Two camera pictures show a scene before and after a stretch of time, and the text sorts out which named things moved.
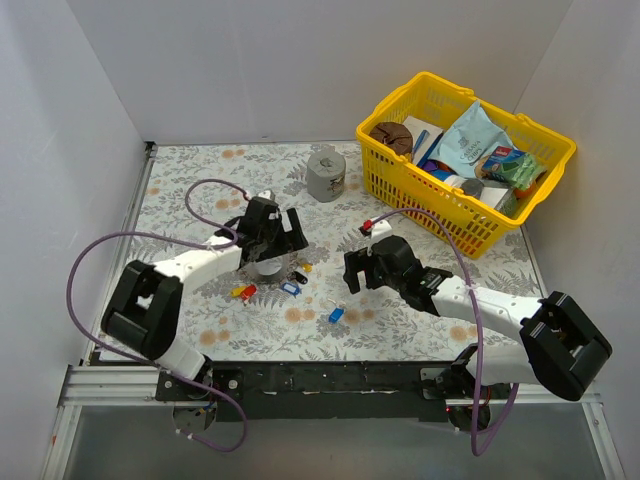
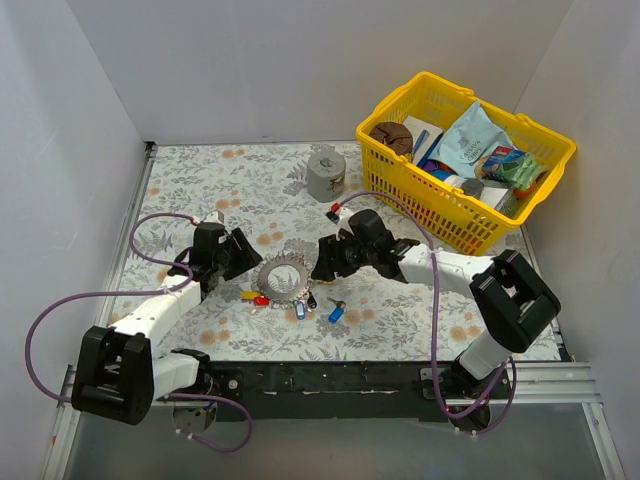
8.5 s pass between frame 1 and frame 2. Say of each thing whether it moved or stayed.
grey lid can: stayed
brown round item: stayed
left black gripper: moved
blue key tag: stayed
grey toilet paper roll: stayed
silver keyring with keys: moved
